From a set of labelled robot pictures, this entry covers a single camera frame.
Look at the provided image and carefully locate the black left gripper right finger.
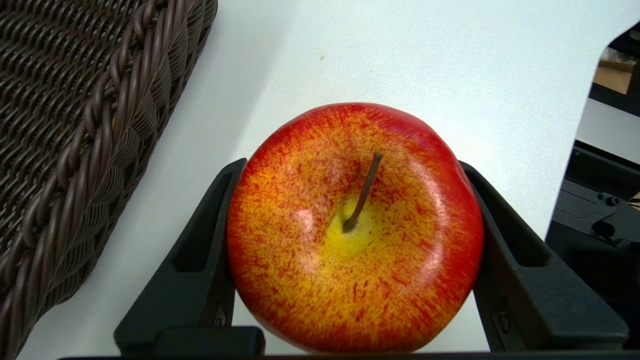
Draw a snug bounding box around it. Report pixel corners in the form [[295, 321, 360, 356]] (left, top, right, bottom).
[[459, 160, 629, 352]]

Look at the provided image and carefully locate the dark brown wicker basket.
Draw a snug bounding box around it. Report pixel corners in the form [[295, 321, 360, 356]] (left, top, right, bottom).
[[0, 0, 219, 360]]

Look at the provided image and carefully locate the brown cardboard box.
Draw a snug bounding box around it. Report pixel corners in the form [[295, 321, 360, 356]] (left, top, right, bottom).
[[593, 59, 637, 96]]

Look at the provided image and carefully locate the red yellow apple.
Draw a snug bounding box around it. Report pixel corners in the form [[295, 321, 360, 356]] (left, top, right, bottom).
[[226, 102, 485, 354]]

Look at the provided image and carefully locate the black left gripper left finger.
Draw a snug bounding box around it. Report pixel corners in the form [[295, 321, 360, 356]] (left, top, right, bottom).
[[114, 158, 248, 353]]

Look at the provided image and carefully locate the black machine frame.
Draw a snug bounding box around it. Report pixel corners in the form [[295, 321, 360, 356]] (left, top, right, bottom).
[[545, 142, 640, 351]]

